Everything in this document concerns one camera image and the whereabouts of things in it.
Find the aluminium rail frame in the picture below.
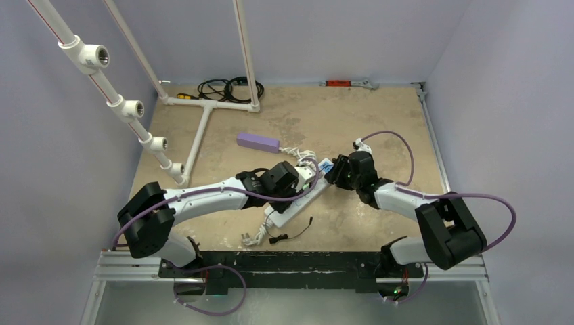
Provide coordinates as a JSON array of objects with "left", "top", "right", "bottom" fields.
[{"left": 81, "top": 83, "right": 500, "bottom": 324}]

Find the red adjustable wrench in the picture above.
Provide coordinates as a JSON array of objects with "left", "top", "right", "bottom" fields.
[{"left": 319, "top": 79, "right": 379, "bottom": 90}]

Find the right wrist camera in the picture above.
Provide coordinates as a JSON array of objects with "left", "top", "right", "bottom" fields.
[{"left": 352, "top": 138, "right": 372, "bottom": 154}]

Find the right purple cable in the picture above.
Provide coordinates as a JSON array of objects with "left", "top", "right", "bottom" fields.
[{"left": 356, "top": 131, "right": 517, "bottom": 252}]

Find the white plug with cord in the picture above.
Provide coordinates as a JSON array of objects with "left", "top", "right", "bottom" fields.
[{"left": 279, "top": 147, "right": 317, "bottom": 164}]

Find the yellow handled screwdriver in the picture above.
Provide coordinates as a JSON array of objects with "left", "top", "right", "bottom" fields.
[{"left": 177, "top": 93, "right": 198, "bottom": 100}]

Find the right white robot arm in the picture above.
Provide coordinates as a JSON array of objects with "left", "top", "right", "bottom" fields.
[{"left": 325, "top": 151, "right": 487, "bottom": 276}]

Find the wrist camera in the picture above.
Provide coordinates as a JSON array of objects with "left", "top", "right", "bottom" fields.
[
  {"left": 295, "top": 166, "right": 316, "bottom": 191},
  {"left": 352, "top": 138, "right": 372, "bottom": 154}
]

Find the purple cable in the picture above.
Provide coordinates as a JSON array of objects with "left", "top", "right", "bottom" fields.
[
  {"left": 112, "top": 156, "right": 323, "bottom": 250},
  {"left": 356, "top": 131, "right": 517, "bottom": 252}
]

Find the white power strip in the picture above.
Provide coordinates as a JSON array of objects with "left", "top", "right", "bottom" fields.
[{"left": 264, "top": 158, "right": 334, "bottom": 228}]

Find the white power strip cord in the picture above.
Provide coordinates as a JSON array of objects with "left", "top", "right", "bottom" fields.
[{"left": 241, "top": 221, "right": 270, "bottom": 248}]

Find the purple rectangular box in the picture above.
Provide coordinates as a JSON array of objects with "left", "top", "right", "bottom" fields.
[{"left": 236, "top": 132, "right": 280, "bottom": 154}]

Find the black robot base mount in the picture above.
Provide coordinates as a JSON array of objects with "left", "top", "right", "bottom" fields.
[{"left": 158, "top": 250, "right": 425, "bottom": 299}]

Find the white pvc pipe frame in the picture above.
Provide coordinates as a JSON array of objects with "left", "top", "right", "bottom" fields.
[{"left": 26, "top": 0, "right": 262, "bottom": 187}]

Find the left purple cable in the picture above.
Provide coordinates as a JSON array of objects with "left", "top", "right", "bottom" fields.
[{"left": 112, "top": 156, "right": 323, "bottom": 250}]

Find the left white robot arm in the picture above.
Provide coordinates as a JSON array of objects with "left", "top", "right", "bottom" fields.
[{"left": 117, "top": 161, "right": 303, "bottom": 277}]

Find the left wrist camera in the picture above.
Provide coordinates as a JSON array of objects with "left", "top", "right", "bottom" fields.
[{"left": 295, "top": 166, "right": 316, "bottom": 191}]

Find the black plug adapter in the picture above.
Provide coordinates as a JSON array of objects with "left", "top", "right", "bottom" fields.
[{"left": 268, "top": 216, "right": 313, "bottom": 244}]

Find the black coiled cable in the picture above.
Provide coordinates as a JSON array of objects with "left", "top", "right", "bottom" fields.
[{"left": 197, "top": 77, "right": 265, "bottom": 103}]

